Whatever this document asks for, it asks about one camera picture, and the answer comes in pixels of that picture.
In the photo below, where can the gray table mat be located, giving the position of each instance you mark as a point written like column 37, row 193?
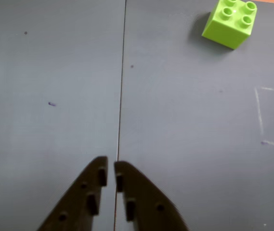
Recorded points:
column 199, row 120
column 43, row 72

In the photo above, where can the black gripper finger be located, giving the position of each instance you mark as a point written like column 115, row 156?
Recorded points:
column 148, row 204
column 79, row 204

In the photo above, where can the green lego block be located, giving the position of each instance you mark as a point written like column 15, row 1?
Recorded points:
column 225, row 31

